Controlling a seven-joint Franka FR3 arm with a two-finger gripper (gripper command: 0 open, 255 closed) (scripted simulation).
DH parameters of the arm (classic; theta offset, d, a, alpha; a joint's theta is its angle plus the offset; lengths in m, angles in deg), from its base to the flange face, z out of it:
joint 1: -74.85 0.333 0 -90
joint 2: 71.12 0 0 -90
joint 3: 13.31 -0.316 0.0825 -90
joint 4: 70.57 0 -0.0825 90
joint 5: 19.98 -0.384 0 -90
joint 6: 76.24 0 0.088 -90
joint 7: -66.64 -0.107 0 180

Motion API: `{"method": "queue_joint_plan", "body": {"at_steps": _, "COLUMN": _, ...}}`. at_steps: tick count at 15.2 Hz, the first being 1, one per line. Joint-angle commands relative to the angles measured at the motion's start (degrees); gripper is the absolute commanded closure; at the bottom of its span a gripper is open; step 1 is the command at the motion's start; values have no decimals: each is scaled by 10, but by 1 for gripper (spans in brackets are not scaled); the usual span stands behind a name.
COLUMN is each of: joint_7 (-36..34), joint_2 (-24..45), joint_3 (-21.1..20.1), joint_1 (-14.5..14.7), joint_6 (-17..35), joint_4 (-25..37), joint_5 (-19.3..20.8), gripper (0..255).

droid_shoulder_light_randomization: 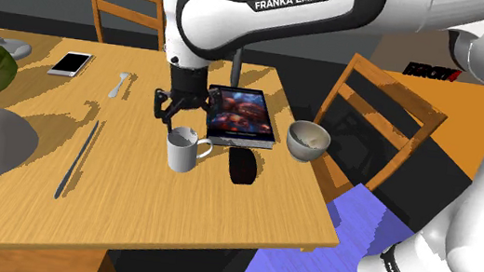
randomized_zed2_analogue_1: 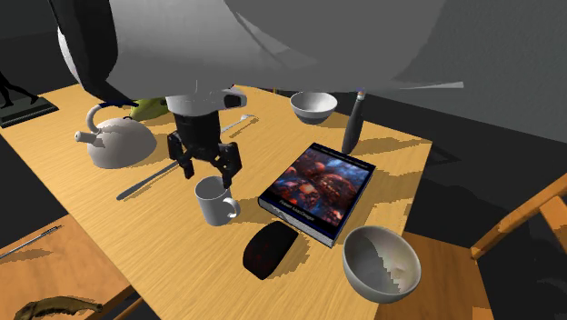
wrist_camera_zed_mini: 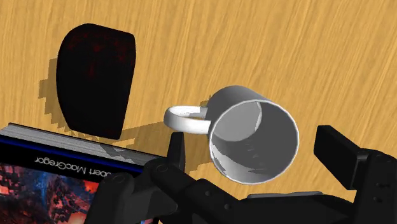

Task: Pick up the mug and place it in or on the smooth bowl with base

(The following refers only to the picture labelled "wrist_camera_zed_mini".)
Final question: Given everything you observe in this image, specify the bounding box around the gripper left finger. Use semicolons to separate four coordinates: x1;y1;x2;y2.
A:
85;131;249;224

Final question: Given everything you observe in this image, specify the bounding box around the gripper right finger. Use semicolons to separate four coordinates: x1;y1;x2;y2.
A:
313;125;397;224

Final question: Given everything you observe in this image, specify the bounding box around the white mug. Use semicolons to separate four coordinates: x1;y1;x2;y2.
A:
163;85;300;186

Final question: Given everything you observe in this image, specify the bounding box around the book with red-blue cover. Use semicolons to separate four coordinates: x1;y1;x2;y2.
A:
0;122;162;224

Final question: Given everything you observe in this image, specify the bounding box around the dark red rounded block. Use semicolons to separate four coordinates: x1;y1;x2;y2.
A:
55;22;137;141

